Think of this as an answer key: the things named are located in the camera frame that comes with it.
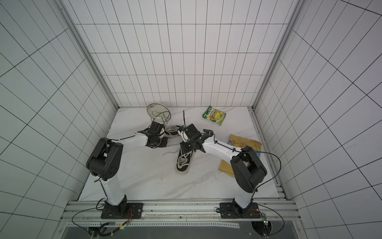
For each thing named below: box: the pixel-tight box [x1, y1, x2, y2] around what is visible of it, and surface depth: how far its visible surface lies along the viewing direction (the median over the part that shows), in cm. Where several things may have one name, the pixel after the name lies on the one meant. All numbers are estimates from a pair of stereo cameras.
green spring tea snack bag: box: [201, 105, 227, 126], surface depth 115 cm
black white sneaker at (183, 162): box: [176, 147, 194, 176], surface depth 85 cm
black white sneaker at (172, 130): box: [165, 125, 181, 136], surface depth 100 cm
